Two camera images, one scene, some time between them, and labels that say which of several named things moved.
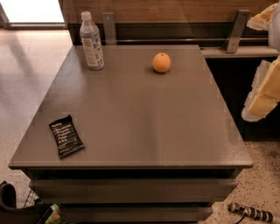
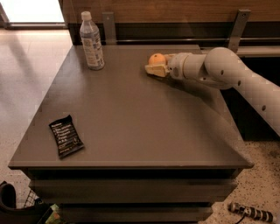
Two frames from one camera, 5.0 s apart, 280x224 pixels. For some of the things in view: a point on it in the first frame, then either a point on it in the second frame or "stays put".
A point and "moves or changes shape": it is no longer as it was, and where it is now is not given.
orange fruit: x=161 y=62 moves or changes shape
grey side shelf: x=242 y=52 stays put
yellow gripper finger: x=263 y=20 to x=175 y=65
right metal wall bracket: x=237 y=31 stays put
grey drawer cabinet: x=158 y=147 stays put
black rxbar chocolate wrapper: x=67 y=139 stays put
